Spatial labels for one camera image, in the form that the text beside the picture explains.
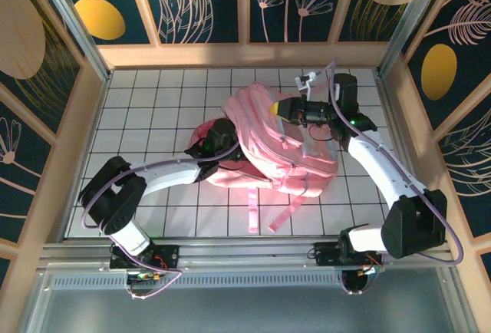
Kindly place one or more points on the pink backpack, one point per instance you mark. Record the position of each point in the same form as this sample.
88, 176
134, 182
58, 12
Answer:
268, 145

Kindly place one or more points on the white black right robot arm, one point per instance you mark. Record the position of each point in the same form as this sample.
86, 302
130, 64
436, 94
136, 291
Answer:
383, 172

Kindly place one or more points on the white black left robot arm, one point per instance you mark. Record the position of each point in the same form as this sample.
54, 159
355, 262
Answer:
169, 175

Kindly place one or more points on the grey perforated metal cover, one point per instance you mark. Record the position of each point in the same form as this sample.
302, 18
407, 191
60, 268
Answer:
245, 310

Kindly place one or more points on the aluminium front rail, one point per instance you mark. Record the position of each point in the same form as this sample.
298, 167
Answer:
249, 258

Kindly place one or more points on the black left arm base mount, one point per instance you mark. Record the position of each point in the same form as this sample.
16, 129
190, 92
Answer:
169, 254

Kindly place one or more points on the aluminium corner post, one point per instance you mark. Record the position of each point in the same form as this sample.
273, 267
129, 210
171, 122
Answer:
73, 20
412, 18

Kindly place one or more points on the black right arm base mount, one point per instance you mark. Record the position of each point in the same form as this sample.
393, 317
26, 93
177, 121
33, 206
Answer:
326, 254

